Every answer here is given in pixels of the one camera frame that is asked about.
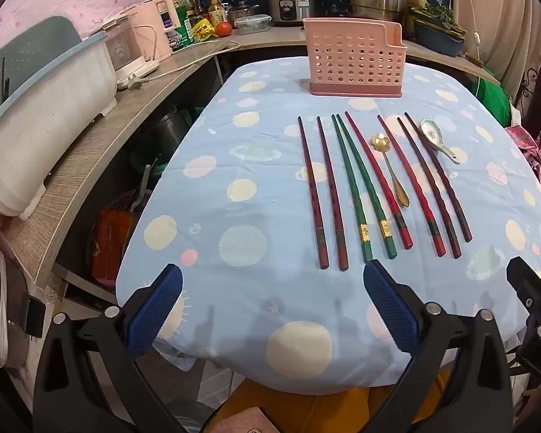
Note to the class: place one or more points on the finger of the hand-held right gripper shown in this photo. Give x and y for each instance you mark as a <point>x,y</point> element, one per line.
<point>525,277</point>

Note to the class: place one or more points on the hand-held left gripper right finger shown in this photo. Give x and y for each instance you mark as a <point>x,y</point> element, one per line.
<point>387,302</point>

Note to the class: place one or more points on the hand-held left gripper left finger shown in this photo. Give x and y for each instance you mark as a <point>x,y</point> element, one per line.
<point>158,311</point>

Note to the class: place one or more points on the dark red-brown chopstick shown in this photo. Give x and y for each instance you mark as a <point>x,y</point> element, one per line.
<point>311,189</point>
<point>331,189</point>

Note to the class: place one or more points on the green chopstick gold band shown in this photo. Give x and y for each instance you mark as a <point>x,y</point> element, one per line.
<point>363,176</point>
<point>349,180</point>

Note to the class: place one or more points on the dark maroon chopstick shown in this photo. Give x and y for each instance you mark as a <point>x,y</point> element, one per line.
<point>426,180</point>
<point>435,171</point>

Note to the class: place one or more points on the bright red chopstick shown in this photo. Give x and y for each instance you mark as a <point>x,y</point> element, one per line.
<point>408,176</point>
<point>374,171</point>

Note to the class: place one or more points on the gold flower-shaped spoon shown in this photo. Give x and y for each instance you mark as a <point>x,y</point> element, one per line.
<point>379,140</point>

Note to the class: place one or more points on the white ceramic soup spoon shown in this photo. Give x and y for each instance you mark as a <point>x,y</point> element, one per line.
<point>430,131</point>

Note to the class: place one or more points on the pink perforated utensil holder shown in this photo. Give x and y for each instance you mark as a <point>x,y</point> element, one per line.
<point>351,54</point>

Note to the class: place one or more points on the orange plastic bag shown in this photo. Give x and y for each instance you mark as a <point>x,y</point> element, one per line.
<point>112,248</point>

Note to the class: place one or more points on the yellow orange cloth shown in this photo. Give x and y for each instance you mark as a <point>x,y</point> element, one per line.
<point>342,408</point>

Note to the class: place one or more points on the pink floral cloth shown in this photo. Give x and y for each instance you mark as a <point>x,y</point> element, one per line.
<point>532,153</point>

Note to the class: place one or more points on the green plastic basin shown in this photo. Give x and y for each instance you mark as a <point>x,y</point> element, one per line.
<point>144,162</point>

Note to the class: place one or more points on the dark metal pot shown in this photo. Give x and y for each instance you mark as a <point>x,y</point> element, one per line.
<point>169,133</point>

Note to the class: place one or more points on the green plastic bag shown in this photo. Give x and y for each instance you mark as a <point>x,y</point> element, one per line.
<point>493,99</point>

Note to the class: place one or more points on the wooden counter shelf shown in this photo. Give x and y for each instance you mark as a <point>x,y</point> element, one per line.
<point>117,121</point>

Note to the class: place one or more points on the white plastic bin blue rim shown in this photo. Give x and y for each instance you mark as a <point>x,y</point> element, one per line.
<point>49,121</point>

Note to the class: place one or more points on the blue planter with greens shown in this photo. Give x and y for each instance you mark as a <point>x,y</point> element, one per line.
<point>437,36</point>

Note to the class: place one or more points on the beige curtain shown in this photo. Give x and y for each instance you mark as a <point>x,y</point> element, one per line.
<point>514,18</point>

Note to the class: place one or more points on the white clear-walled appliance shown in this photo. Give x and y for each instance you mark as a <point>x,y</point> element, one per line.
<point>128,49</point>

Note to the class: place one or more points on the pink electric kettle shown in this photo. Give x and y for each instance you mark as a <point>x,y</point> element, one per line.
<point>151,31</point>

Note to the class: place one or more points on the green detergent bottle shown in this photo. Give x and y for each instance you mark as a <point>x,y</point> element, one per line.
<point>182,31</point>

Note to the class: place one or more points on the yellow snack packet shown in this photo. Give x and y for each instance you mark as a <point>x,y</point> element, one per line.
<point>203,29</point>

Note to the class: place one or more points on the red tomato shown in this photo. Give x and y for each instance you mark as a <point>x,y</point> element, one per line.
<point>224,29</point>

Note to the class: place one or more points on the grey-blue bin lid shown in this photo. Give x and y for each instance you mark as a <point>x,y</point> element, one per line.
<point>31,49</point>

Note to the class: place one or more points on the knobbly ginger root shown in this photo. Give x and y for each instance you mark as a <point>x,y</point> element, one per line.
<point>418,0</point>

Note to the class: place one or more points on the clear glass food container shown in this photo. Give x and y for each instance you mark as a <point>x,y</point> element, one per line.
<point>252,24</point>

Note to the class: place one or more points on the yellow cooking oil bottle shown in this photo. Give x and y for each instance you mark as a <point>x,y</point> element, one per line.
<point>216,12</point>

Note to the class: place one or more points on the dark sauce bottle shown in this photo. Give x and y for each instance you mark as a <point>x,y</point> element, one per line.
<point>197,5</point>

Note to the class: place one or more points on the small steel lidded pot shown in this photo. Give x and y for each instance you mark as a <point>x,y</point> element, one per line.
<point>243,12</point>

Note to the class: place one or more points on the steel rice cooker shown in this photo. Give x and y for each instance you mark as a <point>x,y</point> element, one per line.
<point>293,2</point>

